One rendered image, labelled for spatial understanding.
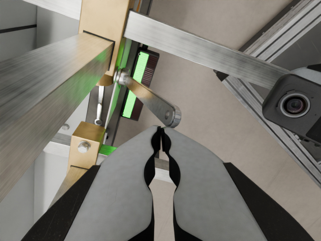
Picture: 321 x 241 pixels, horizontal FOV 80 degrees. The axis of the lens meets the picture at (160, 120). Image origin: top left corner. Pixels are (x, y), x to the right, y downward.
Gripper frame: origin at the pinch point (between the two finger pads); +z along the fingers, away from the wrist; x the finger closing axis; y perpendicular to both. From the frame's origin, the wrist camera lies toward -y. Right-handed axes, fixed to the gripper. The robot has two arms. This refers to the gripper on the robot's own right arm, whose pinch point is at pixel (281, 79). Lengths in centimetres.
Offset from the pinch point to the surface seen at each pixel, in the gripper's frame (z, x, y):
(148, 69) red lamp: 12.0, -8.8, -19.7
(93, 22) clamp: -5.0, -0.8, -27.7
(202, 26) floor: 83, 1, 2
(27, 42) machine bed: 16, -13, -47
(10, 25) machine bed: 11.0, -9.0, -47.0
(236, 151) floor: 83, -67, 62
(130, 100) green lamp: 12.0, -17.2, -21.6
